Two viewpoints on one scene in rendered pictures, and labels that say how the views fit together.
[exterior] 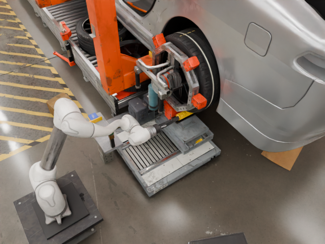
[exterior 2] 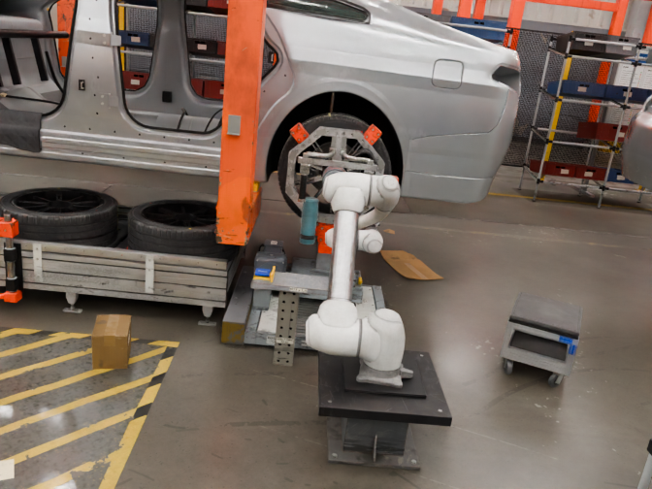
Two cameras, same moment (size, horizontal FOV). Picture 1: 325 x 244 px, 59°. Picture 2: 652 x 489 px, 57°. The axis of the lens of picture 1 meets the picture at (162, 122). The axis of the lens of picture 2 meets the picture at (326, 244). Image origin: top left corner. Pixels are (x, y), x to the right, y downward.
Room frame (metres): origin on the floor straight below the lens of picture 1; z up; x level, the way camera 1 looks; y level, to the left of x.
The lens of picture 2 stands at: (-0.08, 2.73, 1.57)
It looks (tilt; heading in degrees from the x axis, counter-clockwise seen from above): 19 degrees down; 303
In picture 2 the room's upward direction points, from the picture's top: 6 degrees clockwise
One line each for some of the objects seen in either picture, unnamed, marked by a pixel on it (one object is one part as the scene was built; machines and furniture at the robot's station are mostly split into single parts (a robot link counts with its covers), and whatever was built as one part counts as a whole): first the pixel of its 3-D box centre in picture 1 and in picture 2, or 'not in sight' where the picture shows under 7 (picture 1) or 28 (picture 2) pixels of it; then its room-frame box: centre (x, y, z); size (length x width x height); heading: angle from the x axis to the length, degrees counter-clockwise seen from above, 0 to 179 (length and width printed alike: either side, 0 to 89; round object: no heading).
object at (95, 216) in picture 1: (62, 218); (374, 407); (0.89, 0.76, 0.15); 0.50 x 0.50 x 0.30; 37
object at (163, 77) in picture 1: (166, 82); (335, 179); (1.73, -0.02, 0.85); 0.21 x 0.14 x 0.14; 126
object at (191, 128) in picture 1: (184, 114); (324, 253); (1.87, -0.22, 0.32); 0.40 x 0.30 x 0.28; 36
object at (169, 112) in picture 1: (174, 108); (327, 236); (1.80, -0.11, 0.48); 0.16 x 0.12 x 0.17; 126
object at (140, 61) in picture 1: (154, 58); (320, 146); (1.78, 0.08, 1.03); 0.19 x 0.18 x 0.11; 126
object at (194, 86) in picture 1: (173, 78); (334, 177); (1.77, -0.08, 0.85); 0.54 x 0.07 x 0.54; 36
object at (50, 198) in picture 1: (50, 197); (382, 337); (0.90, 0.77, 0.48); 0.18 x 0.16 x 0.22; 34
